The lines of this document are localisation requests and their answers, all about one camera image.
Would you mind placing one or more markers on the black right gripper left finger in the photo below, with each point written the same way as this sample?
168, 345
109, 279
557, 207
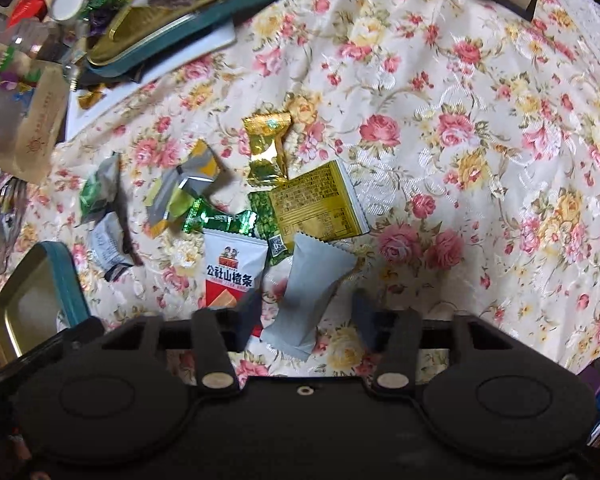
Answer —
218, 331

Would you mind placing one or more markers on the white lidded jar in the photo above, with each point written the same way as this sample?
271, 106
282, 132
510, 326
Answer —
65, 11

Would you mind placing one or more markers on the green and white snack packet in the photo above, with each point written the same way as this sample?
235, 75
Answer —
103, 209

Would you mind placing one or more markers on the silver yellow snack packet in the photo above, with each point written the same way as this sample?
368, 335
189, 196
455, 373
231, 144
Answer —
177, 189

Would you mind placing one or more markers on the brown paper bag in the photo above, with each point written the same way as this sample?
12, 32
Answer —
33, 103

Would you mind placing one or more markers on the grey snack packet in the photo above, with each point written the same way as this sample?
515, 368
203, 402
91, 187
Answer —
317, 268

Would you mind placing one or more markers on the white red hawthorn packet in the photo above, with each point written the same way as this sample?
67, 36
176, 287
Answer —
233, 265

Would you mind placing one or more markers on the gold foil candy packet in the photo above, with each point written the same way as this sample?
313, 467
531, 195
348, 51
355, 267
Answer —
266, 132

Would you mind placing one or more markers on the white board under tray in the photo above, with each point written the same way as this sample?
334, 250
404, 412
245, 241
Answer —
86, 105

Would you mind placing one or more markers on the green foil candy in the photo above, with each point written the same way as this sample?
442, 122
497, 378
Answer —
202, 215

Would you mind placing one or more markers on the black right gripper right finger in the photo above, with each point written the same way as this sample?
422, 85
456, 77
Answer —
393, 335

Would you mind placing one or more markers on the yellow gold box packet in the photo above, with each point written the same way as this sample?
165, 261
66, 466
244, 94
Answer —
320, 203

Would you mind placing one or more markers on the empty gold teal tray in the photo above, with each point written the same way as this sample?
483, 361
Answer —
43, 290

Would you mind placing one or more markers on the floral tablecloth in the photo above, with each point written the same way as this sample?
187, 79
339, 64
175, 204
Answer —
472, 138

